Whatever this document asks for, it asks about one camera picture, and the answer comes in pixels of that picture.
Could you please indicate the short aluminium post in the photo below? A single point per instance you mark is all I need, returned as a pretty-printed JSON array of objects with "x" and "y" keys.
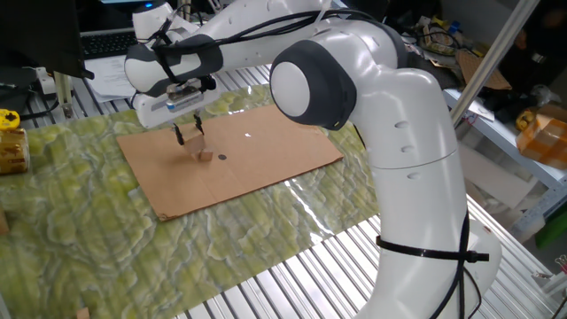
[{"x": 64, "y": 95}]

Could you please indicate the yellow green snack bag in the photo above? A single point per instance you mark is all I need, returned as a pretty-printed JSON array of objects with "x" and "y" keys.
[{"x": 443, "y": 42}]

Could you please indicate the white power adapter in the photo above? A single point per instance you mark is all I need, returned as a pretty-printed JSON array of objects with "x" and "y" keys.
[{"x": 45, "y": 82}]

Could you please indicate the small yellow round object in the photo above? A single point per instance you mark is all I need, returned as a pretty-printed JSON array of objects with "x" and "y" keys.
[{"x": 526, "y": 119}]

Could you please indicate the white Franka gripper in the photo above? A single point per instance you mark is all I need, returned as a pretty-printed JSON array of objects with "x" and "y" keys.
[{"x": 150, "y": 113}]

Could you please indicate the person in dark clothing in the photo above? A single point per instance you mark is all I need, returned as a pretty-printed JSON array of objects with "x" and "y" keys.
[{"x": 522, "y": 53}]

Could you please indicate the white blue metal shelf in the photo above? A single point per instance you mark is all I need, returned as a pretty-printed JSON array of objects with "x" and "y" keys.
[{"x": 531, "y": 177}]

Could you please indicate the large wooden block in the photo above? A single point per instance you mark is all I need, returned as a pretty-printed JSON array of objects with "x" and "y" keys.
[{"x": 195, "y": 144}]

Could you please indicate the small wooden block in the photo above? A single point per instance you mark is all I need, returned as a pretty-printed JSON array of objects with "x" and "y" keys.
[{"x": 206, "y": 156}]

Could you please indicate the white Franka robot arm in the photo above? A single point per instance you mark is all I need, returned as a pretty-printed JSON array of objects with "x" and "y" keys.
[{"x": 412, "y": 155}]

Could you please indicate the green marble pattern mat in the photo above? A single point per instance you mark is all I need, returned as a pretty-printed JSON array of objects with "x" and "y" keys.
[{"x": 111, "y": 266}]

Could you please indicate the brown wooden block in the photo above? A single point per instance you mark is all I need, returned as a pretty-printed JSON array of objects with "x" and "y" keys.
[{"x": 2, "y": 223}]

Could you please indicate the orange checked box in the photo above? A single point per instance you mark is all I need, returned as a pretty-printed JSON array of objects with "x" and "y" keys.
[{"x": 547, "y": 137}]

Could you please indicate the black keyboard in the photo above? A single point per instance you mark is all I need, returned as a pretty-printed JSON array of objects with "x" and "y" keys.
[{"x": 106, "y": 44}]

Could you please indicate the tiny wooden block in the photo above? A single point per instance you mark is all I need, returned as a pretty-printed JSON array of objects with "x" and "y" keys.
[{"x": 83, "y": 313}]

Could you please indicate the printed white paper sheets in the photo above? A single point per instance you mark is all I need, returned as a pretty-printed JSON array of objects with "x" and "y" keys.
[{"x": 108, "y": 80}]

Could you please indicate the brown cardboard sheet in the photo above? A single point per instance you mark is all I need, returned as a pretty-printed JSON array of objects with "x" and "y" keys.
[{"x": 274, "y": 150}]

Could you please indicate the brown cardboard scrap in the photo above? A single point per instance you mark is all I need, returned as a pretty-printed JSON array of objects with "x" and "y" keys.
[{"x": 480, "y": 71}]

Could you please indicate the horizontal aluminium rail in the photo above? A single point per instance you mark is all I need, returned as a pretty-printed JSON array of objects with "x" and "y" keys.
[{"x": 106, "y": 31}]

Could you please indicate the yellow brown carton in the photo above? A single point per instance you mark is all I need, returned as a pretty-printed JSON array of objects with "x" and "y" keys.
[{"x": 13, "y": 153}]

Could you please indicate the black monitor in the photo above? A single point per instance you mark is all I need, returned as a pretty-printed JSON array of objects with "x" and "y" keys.
[{"x": 40, "y": 35}]

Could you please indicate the diagonal aluminium profile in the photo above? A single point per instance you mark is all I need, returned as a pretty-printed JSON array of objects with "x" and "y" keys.
[{"x": 491, "y": 57}]

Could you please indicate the yellow toy controller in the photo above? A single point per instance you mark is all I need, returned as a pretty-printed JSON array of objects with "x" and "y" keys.
[{"x": 9, "y": 119}]

